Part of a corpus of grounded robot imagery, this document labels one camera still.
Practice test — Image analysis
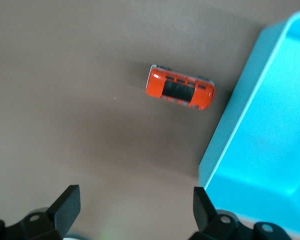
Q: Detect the orange toy bus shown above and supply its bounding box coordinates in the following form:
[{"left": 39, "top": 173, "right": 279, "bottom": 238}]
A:
[{"left": 145, "top": 64, "right": 217, "bottom": 111}]

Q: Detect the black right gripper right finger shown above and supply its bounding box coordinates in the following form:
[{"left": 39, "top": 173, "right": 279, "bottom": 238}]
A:
[{"left": 192, "top": 186, "right": 295, "bottom": 240}]

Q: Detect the blue plastic box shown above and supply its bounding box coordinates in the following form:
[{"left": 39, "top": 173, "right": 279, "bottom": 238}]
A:
[{"left": 198, "top": 9, "right": 300, "bottom": 238}]

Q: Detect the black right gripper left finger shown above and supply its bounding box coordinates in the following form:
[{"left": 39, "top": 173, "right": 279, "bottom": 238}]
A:
[{"left": 0, "top": 184, "right": 81, "bottom": 240}]

